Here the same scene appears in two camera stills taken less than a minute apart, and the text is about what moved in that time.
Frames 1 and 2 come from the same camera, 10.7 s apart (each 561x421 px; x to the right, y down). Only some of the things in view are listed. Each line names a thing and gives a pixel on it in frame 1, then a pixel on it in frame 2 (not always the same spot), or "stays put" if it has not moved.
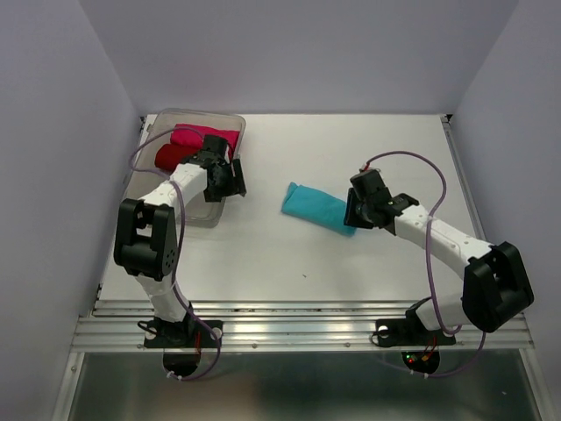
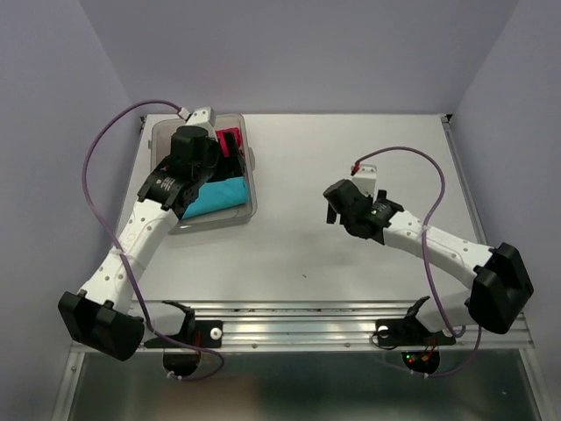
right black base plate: (408, 331) stays put
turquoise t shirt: (321, 209) -> (217, 196)
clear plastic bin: (144, 176) -> (160, 135)
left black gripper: (215, 195) -> (234, 165)
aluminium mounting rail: (287, 325) stays put
